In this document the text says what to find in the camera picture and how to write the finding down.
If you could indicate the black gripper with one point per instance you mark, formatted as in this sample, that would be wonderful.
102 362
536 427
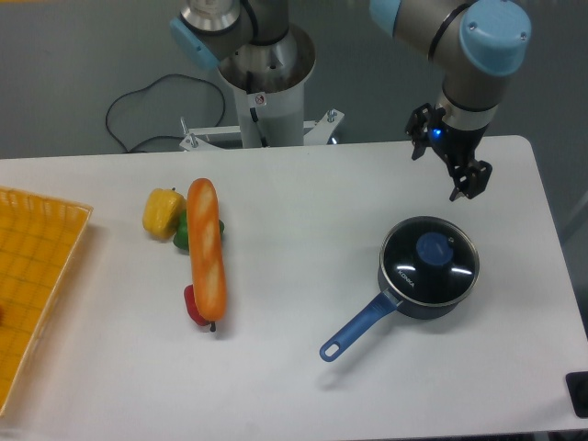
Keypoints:
454 133

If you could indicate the glass pot lid blue knob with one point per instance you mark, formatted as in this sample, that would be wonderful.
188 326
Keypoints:
429 261

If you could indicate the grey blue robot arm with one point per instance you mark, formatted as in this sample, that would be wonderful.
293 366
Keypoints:
480 45

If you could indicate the dark blue saucepan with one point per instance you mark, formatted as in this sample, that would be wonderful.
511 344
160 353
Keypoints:
367 317

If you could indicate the black object table corner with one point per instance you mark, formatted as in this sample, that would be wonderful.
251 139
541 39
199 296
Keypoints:
577 384

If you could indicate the toy baguette bread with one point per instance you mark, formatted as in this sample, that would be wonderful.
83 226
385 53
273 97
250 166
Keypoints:
208 274

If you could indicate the green toy bell pepper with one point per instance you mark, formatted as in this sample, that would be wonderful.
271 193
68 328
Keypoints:
182 235

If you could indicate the yellow toy bell pepper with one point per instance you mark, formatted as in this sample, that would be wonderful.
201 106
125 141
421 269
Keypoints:
162 212

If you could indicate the red toy bell pepper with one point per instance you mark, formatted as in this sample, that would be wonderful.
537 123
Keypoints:
192 305

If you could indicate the yellow plastic basket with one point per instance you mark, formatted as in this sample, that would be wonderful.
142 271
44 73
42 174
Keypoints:
39 237

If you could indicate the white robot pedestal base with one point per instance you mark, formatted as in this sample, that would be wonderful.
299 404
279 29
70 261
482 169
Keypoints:
268 85

